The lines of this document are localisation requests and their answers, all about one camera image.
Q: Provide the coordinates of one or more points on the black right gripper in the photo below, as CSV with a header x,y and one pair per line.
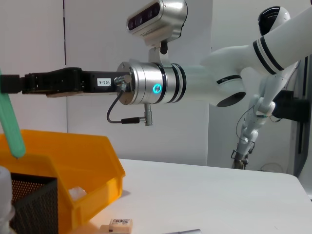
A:
x,y
92,81

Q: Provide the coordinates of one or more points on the mint green pen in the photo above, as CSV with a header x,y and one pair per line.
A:
x,y
12,131

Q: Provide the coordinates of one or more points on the beige eraser with barcode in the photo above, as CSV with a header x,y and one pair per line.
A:
x,y
119,224

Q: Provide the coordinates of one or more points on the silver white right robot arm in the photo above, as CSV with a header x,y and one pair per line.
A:
x,y
207,80

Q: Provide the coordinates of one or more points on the black mesh pen holder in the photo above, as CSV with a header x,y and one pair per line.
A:
x,y
36,209

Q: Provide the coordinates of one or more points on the yellow plastic bin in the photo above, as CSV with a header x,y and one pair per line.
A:
x,y
85,156

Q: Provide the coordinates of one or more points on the white black robot head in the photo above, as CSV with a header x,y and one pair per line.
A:
x,y
273,19

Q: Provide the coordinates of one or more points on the black torso block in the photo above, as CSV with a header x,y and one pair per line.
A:
x,y
295,107

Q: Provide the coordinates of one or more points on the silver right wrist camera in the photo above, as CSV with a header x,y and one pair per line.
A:
x,y
170,14

